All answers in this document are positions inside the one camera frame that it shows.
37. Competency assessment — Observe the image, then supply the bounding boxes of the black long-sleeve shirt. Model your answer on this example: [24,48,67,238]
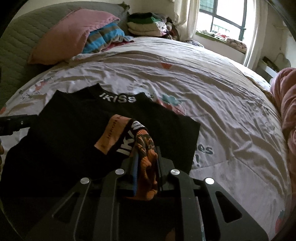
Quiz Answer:
[1,84,200,240]

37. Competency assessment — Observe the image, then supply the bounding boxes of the white strawberry print bedspread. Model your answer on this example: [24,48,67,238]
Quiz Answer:
[1,37,292,238]

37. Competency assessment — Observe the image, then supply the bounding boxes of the window with dark frame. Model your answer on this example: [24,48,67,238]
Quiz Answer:
[197,0,247,40]

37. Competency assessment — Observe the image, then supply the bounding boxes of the blue striped folded blanket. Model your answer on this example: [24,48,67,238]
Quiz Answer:
[82,22,125,54]

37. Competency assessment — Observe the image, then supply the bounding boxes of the pink quilted pillow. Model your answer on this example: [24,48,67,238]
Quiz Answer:
[28,9,119,65]

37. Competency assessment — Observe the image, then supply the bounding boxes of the standing fan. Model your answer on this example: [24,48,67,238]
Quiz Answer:
[274,53,291,70]

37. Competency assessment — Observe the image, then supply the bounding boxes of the clothes on window sill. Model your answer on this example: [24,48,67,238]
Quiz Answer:
[196,30,247,54]

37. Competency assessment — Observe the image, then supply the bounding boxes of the cream window curtain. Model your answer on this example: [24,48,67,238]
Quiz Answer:
[174,0,200,41]

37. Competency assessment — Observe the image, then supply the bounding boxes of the green quilted headboard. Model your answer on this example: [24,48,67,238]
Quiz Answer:
[1,1,130,106]

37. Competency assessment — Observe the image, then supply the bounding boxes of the pink crumpled blanket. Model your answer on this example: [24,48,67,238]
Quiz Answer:
[270,67,296,172]

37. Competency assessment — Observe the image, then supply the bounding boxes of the stack of folded clothes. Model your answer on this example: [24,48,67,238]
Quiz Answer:
[127,12,180,41]

